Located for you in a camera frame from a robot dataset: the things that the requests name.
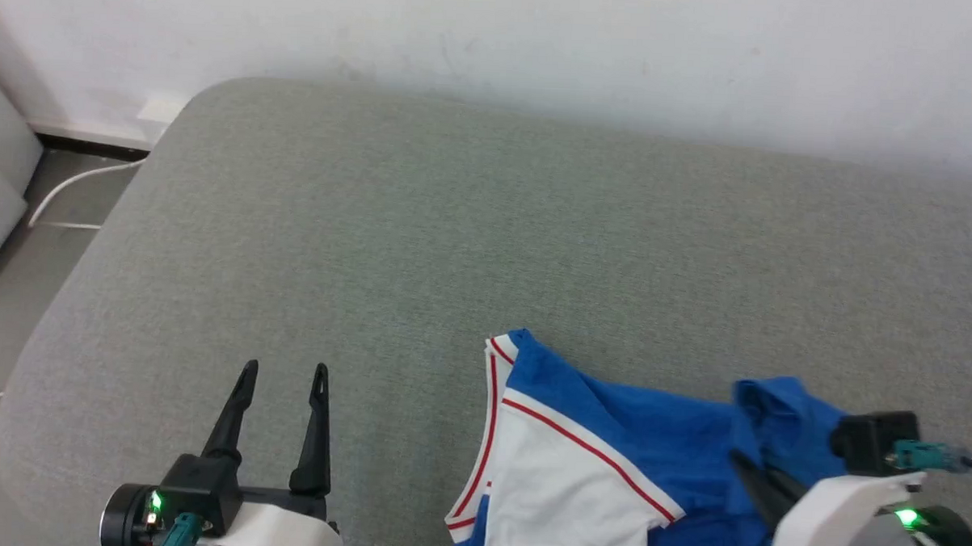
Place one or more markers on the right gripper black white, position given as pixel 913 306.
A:
pixel 872 444

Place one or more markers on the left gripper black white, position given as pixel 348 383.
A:
pixel 203 489

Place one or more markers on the blue white basketball jersey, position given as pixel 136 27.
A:
pixel 609 463

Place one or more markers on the grey fabric sofa cushion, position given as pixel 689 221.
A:
pixel 455 240

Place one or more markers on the white wall box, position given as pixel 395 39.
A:
pixel 162 108

